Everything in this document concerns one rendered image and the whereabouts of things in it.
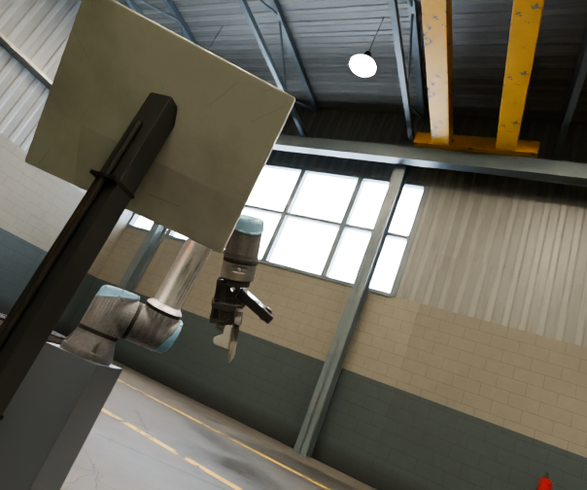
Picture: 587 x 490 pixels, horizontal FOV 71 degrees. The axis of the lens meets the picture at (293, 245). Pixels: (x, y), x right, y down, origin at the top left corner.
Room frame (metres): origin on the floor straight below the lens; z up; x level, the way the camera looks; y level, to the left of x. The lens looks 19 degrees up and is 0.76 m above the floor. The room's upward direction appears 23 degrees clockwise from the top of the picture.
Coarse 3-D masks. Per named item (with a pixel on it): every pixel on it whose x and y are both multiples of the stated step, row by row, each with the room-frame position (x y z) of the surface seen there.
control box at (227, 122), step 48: (96, 0) 0.50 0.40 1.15; (96, 48) 0.53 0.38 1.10; (144, 48) 0.52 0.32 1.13; (192, 48) 0.52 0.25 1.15; (48, 96) 0.57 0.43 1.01; (96, 96) 0.56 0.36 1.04; (144, 96) 0.56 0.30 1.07; (192, 96) 0.55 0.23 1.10; (240, 96) 0.54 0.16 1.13; (288, 96) 0.54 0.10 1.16; (48, 144) 0.61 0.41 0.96; (96, 144) 0.60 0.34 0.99; (192, 144) 0.59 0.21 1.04; (240, 144) 0.58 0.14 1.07; (144, 192) 0.63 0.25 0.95; (192, 192) 0.63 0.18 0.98; (240, 192) 0.62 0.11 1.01
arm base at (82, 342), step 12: (72, 336) 1.60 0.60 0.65; (84, 336) 1.59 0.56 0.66; (96, 336) 1.59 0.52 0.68; (108, 336) 1.61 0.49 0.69; (72, 348) 1.57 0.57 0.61; (84, 348) 1.57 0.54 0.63; (96, 348) 1.60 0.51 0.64; (108, 348) 1.63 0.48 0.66; (96, 360) 1.60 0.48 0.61; (108, 360) 1.64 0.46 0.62
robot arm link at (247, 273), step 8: (224, 264) 1.03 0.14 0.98; (232, 264) 1.01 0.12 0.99; (240, 264) 1.01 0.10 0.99; (224, 272) 1.03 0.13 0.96; (232, 272) 1.02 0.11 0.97; (240, 272) 1.02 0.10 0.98; (248, 272) 1.02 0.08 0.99; (232, 280) 1.04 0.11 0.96; (240, 280) 1.02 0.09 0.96; (248, 280) 1.03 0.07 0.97
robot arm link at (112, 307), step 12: (108, 288) 1.60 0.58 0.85; (96, 300) 1.60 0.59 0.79; (108, 300) 1.59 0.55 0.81; (120, 300) 1.60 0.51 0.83; (132, 300) 1.63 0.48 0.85; (96, 312) 1.59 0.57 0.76; (108, 312) 1.59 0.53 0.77; (120, 312) 1.60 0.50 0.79; (132, 312) 1.62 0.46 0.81; (84, 324) 1.60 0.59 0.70; (96, 324) 1.59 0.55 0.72; (108, 324) 1.60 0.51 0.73; (120, 324) 1.62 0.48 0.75; (132, 324) 1.63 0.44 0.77; (120, 336) 1.67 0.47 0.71
